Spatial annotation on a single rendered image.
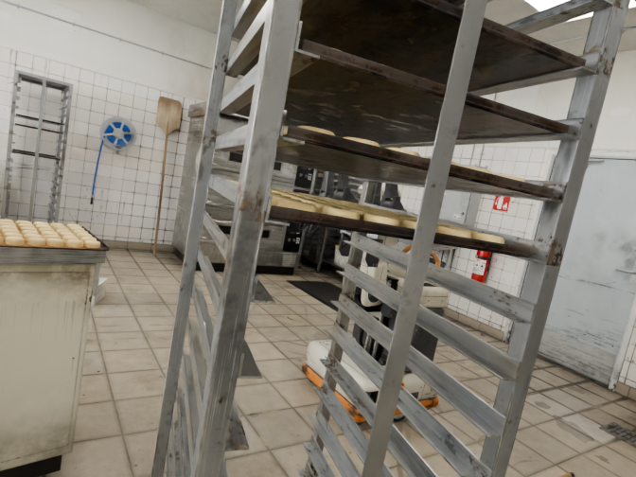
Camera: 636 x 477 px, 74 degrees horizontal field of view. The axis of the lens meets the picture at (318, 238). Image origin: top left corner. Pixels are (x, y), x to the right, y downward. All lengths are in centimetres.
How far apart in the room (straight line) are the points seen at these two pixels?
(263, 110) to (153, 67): 561
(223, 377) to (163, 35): 579
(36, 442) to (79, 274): 64
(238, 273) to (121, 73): 556
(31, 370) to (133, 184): 434
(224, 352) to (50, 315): 131
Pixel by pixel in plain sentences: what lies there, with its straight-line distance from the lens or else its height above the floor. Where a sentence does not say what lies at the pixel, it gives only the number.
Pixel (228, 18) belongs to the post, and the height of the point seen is 160.
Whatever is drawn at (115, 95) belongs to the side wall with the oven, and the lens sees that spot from 593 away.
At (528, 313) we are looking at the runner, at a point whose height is 114.
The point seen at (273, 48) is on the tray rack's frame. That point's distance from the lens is 47.
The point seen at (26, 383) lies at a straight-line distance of 185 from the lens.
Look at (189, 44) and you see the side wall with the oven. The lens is 621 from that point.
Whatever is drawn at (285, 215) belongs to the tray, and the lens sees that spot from 49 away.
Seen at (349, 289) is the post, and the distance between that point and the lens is 121.
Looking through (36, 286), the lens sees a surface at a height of 76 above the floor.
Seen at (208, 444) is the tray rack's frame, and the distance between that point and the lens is 54.
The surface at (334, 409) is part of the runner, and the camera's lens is 124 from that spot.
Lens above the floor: 126
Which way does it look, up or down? 7 degrees down
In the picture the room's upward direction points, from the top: 11 degrees clockwise
